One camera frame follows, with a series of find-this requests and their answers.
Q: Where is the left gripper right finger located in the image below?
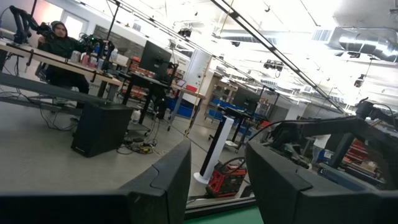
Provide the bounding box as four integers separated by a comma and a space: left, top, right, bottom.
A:
244, 141, 398, 224

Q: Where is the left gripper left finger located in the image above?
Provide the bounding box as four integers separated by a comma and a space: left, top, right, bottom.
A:
0, 139, 192, 224

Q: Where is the black computer monitor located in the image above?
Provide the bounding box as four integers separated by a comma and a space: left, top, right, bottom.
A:
139, 40, 172, 77
232, 86, 262, 110

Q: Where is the black standing desk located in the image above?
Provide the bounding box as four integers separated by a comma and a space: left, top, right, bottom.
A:
217, 105, 261, 150
119, 71, 180, 125

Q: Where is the red bin rack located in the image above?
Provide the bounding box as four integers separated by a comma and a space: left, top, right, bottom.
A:
343, 138, 388, 180

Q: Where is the white black tower fan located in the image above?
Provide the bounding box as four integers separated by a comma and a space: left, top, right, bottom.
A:
193, 115, 235, 185

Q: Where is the red black tool case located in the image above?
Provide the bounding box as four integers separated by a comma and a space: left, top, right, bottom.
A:
205, 157, 248, 198

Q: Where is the green table mat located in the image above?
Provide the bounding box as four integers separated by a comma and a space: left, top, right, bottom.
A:
183, 205, 264, 224

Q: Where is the black computer tower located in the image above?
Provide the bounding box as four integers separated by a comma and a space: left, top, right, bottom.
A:
70, 102, 134, 158

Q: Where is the black overhead rig beam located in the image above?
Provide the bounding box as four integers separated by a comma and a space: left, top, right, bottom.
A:
210, 0, 348, 115

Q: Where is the grey low cart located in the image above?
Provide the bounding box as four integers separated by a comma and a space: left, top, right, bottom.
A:
127, 123, 152, 137

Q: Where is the wooden top metal workbench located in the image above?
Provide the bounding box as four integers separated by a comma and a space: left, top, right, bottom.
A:
0, 39, 124, 113

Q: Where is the black rig pole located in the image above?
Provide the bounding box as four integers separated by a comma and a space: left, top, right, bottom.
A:
104, 0, 121, 42

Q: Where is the floor cable pile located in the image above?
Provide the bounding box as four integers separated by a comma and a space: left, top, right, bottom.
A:
116, 136, 162, 156

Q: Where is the black table frame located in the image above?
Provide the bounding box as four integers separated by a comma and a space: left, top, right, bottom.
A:
185, 194, 257, 220

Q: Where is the yellow hanging cord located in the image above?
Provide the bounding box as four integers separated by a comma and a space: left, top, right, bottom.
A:
183, 54, 215, 138

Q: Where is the silver ceiling air duct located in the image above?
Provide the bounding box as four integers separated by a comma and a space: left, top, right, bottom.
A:
328, 26, 398, 63

